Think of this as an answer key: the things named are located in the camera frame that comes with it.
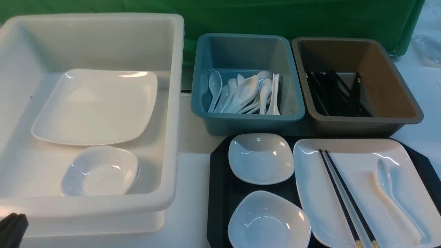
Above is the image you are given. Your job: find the white square bowl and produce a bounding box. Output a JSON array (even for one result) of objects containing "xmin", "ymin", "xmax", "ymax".
[
  {"xmin": 228, "ymin": 133, "xmax": 294, "ymax": 185},
  {"xmin": 227, "ymin": 190, "xmax": 311, "ymax": 248}
]

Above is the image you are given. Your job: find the large white rice plate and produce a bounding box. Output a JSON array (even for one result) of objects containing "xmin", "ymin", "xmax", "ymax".
[{"xmin": 293, "ymin": 139, "xmax": 440, "ymax": 248}]

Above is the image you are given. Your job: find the white soup spoon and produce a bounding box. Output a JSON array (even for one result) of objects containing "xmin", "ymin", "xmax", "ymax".
[
  {"xmin": 224, "ymin": 75, "xmax": 259, "ymax": 113},
  {"xmin": 259, "ymin": 79, "xmax": 272, "ymax": 115},
  {"xmin": 208, "ymin": 71, "xmax": 223, "ymax": 113},
  {"xmin": 373, "ymin": 159, "xmax": 428, "ymax": 245}
]

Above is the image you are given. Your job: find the black chopstick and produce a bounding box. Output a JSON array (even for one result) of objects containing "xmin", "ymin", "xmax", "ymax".
[
  {"xmin": 325, "ymin": 150, "xmax": 380, "ymax": 248},
  {"xmin": 319, "ymin": 149, "xmax": 363, "ymax": 248}
]

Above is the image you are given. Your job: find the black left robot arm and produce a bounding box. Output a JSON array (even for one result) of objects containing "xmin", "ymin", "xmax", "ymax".
[{"xmin": 0, "ymin": 213, "xmax": 29, "ymax": 248}]

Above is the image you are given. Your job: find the white square plate in tub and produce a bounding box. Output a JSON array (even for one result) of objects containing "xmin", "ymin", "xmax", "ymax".
[{"xmin": 31, "ymin": 69, "xmax": 158, "ymax": 146}]

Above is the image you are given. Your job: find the black serving tray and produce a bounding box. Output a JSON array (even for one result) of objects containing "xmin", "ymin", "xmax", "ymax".
[{"xmin": 206, "ymin": 135, "xmax": 441, "ymax": 248}]

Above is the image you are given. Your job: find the blue plastic spoon bin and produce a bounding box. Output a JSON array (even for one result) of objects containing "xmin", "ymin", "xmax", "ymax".
[{"xmin": 192, "ymin": 33, "xmax": 308, "ymax": 136}]

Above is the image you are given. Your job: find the pile of black chopsticks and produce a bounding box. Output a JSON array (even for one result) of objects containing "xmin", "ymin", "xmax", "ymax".
[{"xmin": 305, "ymin": 71, "xmax": 372, "ymax": 117}]

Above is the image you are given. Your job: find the white bowl in tub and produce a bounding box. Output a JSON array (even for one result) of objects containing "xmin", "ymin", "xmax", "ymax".
[{"xmin": 60, "ymin": 145, "xmax": 139, "ymax": 197}]

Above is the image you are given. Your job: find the large white plastic tub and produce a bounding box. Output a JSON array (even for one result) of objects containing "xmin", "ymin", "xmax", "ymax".
[{"xmin": 1, "ymin": 13, "xmax": 184, "ymax": 237}]

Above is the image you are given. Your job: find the brown plastic chopstick bin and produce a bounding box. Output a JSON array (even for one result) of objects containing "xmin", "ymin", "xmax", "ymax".
[{"xmin": 291, "ymin": 37, "xmax": 424, "ymax": 138}]

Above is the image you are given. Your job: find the green cloth backdrop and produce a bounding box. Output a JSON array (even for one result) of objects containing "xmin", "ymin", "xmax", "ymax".
[{"xmin": 0, "ymin": 0, "xmax": 425, "ymax": 68}]

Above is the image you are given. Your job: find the clear plastic bag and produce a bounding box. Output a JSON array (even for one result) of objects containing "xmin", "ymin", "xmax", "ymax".
[{"xmin": 412, "ymin": 34, "xmax": 441, "ymax": 68}]

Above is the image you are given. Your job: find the white soup spoon upright handle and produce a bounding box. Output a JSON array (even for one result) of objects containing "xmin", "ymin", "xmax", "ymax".
[{"xmin": 266, "ymin": 73, "xmax": 280, "ymax": 115}]

